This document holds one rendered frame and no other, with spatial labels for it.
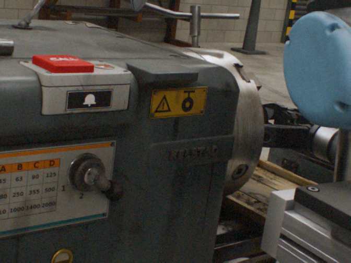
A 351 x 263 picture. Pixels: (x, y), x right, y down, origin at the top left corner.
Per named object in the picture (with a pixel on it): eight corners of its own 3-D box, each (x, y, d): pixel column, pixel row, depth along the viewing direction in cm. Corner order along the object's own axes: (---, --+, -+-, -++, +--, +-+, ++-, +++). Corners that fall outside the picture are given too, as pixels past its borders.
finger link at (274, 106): (263, 118, 148) (291, 129, 142) (258, 118, 147) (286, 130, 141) (267, 98, 147) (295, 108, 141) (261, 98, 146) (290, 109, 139)
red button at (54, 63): (53, 80, 82) (54, 64, 81) (30, 69, 86) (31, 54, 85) (93, 79, 85) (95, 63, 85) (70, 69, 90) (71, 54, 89)
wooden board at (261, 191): (279, 243, 136) (282, 226, 135) (171, 183, 162) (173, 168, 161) (363, 220, 155) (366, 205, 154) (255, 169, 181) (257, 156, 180)
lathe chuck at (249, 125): (230, 217, 123) (234, 48, 118) (130, 188, 147) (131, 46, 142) (262, 210, 128) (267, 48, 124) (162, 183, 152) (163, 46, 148)
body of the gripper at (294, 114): (292, 138, 150) (334, 154, 141) (266, 140, 144) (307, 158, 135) (298, 105, 148) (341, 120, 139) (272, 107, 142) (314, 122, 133)
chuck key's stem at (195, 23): (197, 62, 135) (198, 5, 134) (201, 62, 133) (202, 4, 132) (187, 62, 134) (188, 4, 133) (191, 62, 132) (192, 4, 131)
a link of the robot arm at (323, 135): (323, 165, 132) (330, 126, 130) (305, 157, 135) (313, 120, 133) (346, 162, 137) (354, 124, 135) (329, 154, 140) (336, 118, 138)
